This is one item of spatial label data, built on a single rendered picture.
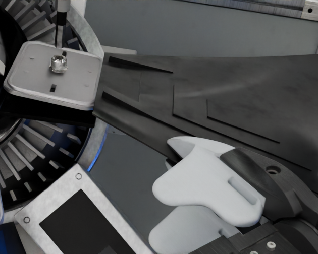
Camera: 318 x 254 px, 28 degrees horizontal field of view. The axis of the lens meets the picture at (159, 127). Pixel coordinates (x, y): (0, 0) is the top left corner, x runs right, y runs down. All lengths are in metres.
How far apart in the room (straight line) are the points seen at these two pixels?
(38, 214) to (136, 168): 0.87
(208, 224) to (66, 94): 0.13
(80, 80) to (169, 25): 0.77
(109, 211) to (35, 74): 0.16
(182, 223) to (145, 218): 1.11
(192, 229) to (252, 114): 0.11
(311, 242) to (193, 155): 0.09
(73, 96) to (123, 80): 0.04
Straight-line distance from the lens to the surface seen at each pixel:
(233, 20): 1.23
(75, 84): 0.46
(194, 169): 0.38
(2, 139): 0.52
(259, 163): 0.36
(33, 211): 0.56
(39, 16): 0.58
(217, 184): 0.37
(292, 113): 0.49
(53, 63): 0.46
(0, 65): 0.44
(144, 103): 0.44
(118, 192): 1.47
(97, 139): 0.65
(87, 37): 0.66
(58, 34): 0.45
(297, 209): 0.34
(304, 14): 1.23
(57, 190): 0.56
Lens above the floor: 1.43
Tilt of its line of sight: 35 degrees down
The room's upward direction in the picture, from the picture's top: 10 degrees clockwise
